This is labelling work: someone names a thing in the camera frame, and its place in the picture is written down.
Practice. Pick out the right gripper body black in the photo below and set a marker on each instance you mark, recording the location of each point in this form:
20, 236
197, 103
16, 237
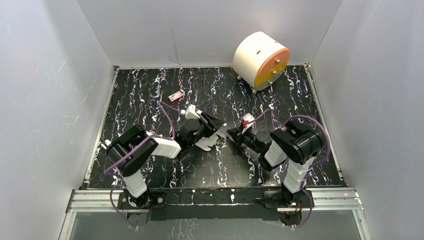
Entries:
248, 138

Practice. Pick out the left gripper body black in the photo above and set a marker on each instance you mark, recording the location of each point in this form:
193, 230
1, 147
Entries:
205, 124

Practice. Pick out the white cardboard box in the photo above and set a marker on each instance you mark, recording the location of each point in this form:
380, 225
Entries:
206, 143

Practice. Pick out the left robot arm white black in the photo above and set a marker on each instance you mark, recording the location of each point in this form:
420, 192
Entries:
129, 152

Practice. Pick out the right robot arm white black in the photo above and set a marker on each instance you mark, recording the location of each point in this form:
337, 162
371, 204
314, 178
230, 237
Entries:
297, 145

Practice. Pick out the small red white packet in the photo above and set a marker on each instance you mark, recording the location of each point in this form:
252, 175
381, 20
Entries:
176, 96

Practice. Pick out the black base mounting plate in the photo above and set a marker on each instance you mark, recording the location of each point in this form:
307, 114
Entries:
273, 203

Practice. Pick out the white cylindrical drum orange face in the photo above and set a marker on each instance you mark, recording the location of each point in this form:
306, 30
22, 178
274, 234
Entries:
260, 60

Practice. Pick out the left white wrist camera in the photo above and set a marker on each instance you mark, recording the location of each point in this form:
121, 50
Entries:
192, 112

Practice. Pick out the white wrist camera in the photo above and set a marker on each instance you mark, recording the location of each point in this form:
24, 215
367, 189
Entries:
247, 122
192, 112

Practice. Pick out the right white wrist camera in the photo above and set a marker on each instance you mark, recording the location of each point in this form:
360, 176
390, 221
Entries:
247, 122

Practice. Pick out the small white plastic bracket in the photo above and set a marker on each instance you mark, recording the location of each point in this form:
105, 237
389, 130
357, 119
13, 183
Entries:
105, 144

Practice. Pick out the aluminium frame rail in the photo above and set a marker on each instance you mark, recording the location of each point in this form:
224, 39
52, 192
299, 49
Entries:
328, 198

